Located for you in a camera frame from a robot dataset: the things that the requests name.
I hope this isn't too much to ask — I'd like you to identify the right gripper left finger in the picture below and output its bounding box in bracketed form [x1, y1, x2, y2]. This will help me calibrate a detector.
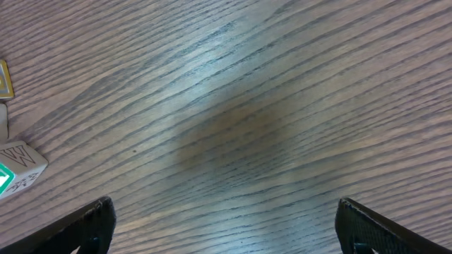
[1, 196, 117, 254]

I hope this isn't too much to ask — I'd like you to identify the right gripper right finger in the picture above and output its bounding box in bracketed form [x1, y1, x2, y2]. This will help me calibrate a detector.
[335, 198, 451, 254]

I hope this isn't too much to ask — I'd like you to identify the green block right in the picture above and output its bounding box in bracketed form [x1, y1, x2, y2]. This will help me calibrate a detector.
[1, 141, 48, 199]

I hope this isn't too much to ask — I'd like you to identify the yellow block upper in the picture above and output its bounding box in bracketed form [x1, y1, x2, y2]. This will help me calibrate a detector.
[0, 59, 15, 99]

